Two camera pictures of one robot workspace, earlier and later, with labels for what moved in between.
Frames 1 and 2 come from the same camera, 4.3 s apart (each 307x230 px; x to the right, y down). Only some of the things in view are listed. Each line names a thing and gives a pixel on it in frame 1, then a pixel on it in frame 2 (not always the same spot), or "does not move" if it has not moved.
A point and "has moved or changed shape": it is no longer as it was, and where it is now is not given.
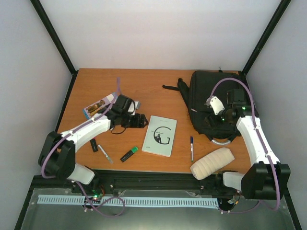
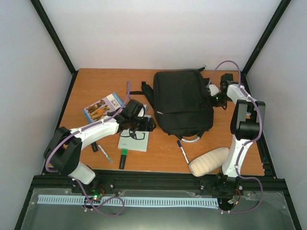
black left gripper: [139, 123] does not move
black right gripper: [213, 121] → [213, 105]
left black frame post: [40, 10] does not move
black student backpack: [201, 84] has moved or changed shape
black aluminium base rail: [125, 180] does not move
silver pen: [106, 155] does not move
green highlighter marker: [128, 154] → [123, 158]
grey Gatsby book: [159, 136] → [136, 141]
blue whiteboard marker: [191, 138] → [180, 146]
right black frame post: [279, 11] does not move
